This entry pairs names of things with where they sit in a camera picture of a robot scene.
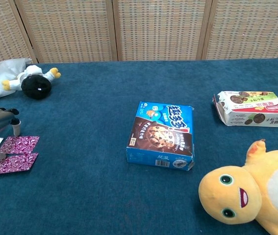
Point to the black headed white plush doll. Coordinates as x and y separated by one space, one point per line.
35 86

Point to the blue chocolate chip cookie box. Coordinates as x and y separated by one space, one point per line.
158 132

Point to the white green red biscuit box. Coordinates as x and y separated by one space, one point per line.
254 107

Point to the yellow plush dinosaur toy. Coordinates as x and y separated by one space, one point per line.
227 195

